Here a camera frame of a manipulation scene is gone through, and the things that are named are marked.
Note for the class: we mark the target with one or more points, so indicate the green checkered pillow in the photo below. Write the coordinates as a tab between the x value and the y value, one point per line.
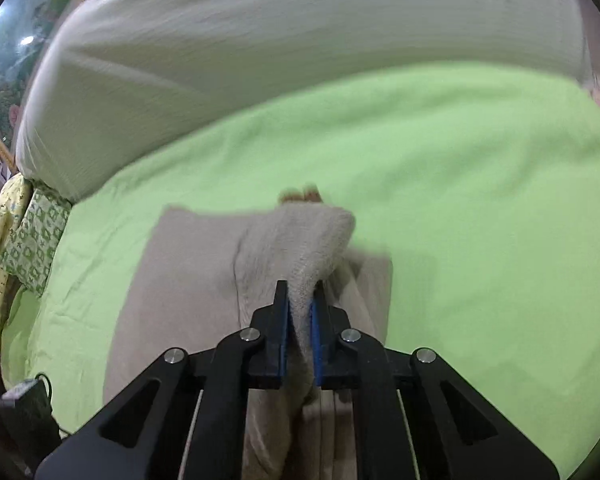
29	251

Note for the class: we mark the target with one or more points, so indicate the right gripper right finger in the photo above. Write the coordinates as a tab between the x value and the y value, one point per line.
414	416

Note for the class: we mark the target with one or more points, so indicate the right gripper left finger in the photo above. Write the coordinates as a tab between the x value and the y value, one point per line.
183	416

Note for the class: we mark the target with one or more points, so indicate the green bed sheet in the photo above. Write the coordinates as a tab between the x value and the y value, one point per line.
481	182

